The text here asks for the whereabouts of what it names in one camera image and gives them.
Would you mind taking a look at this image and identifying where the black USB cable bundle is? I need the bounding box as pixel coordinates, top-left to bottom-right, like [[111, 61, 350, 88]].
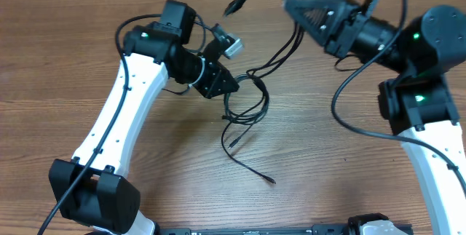
[[220, 0, 305, 185]]

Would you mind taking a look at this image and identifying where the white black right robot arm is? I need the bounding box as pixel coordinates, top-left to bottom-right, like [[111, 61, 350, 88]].
[[284, 0, 465, 234]]

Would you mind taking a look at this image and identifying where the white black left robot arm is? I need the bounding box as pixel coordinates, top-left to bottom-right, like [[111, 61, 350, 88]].
[[49, 0, 243, 234]]

